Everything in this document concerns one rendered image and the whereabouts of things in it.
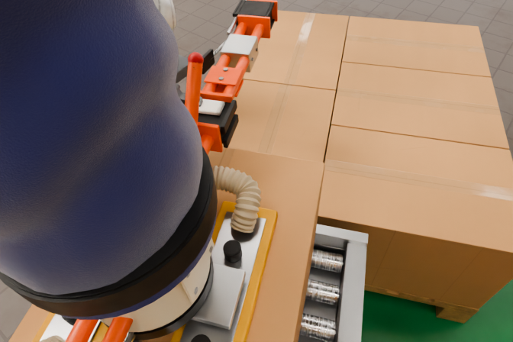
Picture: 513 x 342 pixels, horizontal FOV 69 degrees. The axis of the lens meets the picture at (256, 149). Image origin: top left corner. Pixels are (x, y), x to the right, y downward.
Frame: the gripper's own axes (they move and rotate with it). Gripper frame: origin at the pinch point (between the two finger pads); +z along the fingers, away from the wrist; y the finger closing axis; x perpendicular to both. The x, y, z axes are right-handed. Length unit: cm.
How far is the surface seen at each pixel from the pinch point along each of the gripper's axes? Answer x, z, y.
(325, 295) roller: 5, 25, 53
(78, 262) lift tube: 35.3, 5.5, -18.0
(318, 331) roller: 14, 25, 53
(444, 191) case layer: -35, 57, 54
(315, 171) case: -2.1, 19.5, 12.9
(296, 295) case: 22.2, 20.2, 13.0
